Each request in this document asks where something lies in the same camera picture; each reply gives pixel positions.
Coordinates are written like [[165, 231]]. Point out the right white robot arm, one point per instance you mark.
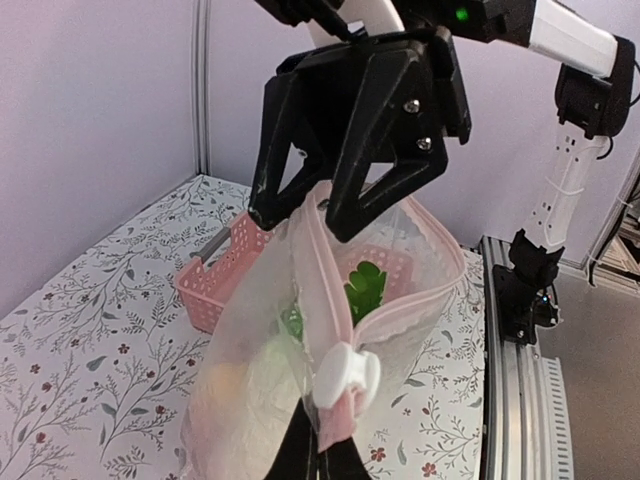
[[592, 97]]

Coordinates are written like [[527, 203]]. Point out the clear zip top bag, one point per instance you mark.
[[348, 375]]

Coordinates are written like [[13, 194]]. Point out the white radish toy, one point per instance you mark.
[[272, 391]]

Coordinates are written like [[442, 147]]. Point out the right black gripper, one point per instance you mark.
[[380, 80]]

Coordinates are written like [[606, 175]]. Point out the yellow peach toy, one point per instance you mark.
[[222, 383]]

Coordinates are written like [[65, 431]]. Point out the pink plastic basket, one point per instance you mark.
[[207, 282]]

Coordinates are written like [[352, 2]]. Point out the white radish with green leaf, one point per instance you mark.
[[364, 291]]

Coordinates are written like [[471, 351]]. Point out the floral table mat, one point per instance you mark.
[[97, 365]]

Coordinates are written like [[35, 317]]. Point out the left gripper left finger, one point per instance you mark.
[[297, 457]]

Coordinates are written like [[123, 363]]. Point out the right aluminium frame post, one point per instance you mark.
[[199, 89]]

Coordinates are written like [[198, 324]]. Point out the front aluminium rail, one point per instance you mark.
[[526, 431]]

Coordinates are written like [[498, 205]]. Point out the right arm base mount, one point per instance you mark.
[[521, 309]]

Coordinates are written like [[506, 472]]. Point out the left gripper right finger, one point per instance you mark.
[[342, 462]]

